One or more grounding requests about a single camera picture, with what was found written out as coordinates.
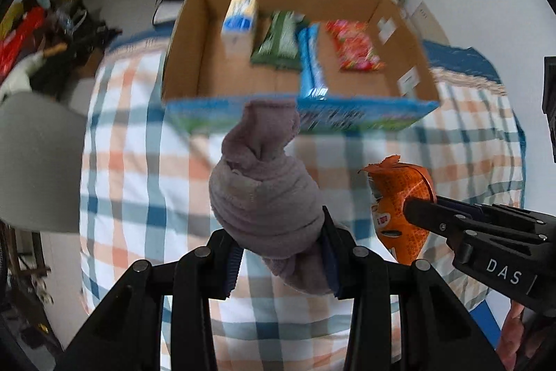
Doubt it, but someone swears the red plastic bag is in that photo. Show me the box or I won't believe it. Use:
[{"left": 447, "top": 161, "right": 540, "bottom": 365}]
[{"left": 0, "top": 7, "right": 46, "bottom": 81}]

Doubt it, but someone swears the white flat board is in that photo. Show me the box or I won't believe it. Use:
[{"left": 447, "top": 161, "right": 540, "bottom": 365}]
[{"left": 410, "top": 1, "right": 450, "bottom": 46}]

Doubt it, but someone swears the red floral snack packet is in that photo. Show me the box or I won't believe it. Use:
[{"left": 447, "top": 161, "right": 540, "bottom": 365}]
[{"left": 325, "top": 20, "right": 384, "bottom": 72}]

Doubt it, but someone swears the person's right hand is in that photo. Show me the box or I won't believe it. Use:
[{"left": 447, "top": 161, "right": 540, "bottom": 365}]
[{"left": 497, "top": 301, "right": 524, "bottom": 371}]

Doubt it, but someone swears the grey round chair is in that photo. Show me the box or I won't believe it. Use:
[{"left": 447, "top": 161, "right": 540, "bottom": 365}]
[{"left": 1, "top": 92, "right": 87, "bottom": 234}]

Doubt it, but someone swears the brown cardboard box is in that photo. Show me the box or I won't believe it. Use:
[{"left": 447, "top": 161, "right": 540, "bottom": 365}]
[{"left": 161, "top": 0, "right": 440, "bottom": 134}]

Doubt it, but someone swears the orange snack packet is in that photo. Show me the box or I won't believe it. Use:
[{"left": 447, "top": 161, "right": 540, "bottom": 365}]
[{"left": 362, "top": 154, "right": 436, "bottom": 266}]

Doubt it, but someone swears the white goose plush toy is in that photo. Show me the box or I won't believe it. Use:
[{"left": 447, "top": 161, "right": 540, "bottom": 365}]
[{"left": 0, "top": 43, "right": 68, "bottom": 103}]

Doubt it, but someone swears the purple sock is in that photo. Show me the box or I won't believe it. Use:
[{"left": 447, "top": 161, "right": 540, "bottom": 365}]
[{"left": 209, "top": 99, "right": 331, "bottom": 296}]

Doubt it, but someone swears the plaid checked bed cover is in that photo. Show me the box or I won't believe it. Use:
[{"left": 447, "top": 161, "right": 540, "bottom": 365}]
[{"left": 79, "top": 38, "right": 526, "bottom": 370}]

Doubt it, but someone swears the green snack packet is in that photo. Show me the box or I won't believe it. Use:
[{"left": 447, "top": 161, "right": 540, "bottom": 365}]
[{"left": 251, "top": 10, "right": 307, "bottom": 72}]

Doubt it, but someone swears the yellow blue tissue pack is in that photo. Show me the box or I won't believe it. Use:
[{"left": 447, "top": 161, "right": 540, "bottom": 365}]
[{"left": 221, "top": 0, "right": 258, "bottom": 34}]

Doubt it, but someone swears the blue long snack packet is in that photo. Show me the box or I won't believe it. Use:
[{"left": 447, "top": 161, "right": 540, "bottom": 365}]
[{"left": 297, "top": 24, "right": 328, "bottom": 99}]

